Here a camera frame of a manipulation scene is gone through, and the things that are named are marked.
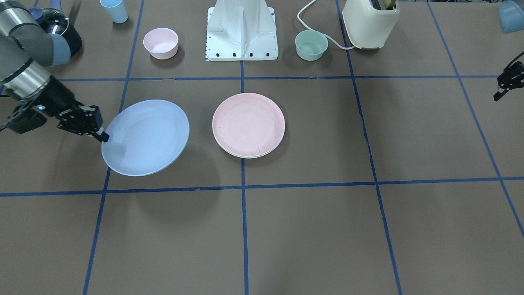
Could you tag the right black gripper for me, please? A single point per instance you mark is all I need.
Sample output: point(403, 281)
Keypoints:
point(58, 99)

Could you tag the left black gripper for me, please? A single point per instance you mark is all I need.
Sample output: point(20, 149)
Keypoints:
point(511, 78)

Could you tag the light blue plate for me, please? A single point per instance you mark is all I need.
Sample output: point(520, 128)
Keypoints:
point(146, 138)

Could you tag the pink plate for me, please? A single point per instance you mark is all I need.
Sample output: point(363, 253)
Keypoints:
point(248, 121)

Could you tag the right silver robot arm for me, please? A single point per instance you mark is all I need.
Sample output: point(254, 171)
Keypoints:
point(26, 52)

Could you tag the pink bowl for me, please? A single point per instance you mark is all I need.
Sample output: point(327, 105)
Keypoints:
point(161, 43)

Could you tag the dark blue pot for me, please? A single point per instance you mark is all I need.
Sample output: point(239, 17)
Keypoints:
point(54, 21)

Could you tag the small blue cup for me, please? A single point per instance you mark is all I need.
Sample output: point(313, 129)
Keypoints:
point(116, 10)

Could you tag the beige plate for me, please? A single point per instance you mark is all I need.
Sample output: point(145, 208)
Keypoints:
point(251, 154)

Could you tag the cream toaster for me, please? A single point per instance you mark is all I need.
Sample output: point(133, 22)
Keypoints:
point(370, 22)

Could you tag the green cup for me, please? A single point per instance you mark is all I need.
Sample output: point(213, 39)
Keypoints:
point(310, 45)

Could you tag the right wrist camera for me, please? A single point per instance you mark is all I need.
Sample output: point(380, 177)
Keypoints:
point(24, 120)

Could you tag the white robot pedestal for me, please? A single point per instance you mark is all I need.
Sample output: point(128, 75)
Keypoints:
point(241, 30)

